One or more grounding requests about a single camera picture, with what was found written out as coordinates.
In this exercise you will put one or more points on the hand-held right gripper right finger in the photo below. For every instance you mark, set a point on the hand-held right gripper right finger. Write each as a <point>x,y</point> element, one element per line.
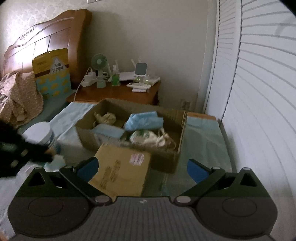
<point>197,171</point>

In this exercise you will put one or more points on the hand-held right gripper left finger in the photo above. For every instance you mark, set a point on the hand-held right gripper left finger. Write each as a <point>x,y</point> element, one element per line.
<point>89,169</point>

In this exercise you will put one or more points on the cardboard box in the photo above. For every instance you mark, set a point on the cardboard box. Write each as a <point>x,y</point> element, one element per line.
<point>87,136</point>

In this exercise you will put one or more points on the white and blue face mask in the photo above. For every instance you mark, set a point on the white and blue face mask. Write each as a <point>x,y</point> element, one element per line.
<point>108,132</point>

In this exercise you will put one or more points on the green print white pouch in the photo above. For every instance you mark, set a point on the green print white pouch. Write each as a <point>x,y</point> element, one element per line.
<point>140,136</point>

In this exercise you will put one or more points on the clear jar white lid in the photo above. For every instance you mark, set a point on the clear jar white lid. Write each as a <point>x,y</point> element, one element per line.
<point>37,133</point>

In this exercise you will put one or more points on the brown floral cloth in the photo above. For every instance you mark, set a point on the brown floral cloth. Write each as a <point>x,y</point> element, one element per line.
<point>18,97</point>

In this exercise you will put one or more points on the teal bed mattress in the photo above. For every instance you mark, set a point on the teal bed mattress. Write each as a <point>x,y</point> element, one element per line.
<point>53,109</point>

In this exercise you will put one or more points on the wooden nightstand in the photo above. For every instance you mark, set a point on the wooden nightstand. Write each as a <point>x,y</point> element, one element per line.
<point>120,95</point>

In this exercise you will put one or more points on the yellow and blue packet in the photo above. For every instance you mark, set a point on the yellow and blue packet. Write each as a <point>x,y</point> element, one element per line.
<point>52,74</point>

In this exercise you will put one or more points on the white power strip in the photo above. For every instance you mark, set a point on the white power strip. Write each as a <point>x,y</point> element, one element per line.
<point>89,80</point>

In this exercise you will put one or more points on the small white remote control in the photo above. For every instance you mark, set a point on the small white remote control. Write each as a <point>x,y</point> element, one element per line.
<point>139,90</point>

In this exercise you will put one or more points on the green spray bottle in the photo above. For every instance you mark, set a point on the green spray bottle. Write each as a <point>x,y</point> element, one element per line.
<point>115,78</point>

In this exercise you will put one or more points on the white louvered door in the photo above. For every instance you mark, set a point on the white louvered door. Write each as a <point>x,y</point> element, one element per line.
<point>222,58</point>
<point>266,104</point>

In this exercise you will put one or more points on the white router with antennas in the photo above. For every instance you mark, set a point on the white router with antennas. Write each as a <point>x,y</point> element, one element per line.
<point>127,76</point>

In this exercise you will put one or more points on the white flat router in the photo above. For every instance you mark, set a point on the white flat router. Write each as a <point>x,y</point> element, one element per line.
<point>152,80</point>

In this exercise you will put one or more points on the small green desk fan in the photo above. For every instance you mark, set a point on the small green desk fan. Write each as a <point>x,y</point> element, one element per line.
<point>100,62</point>

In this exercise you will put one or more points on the wooden bed headboard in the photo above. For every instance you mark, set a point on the wooden bed headboard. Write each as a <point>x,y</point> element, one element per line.
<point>46,34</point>

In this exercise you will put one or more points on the wall socket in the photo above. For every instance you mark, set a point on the wall socket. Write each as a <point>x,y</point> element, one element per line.
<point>185,104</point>

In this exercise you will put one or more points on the white camera device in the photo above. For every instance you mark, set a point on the white camera device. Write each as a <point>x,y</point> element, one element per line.
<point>140,70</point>

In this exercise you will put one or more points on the white wall switch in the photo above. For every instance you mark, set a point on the white wall switch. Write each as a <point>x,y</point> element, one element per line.
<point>94,1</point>

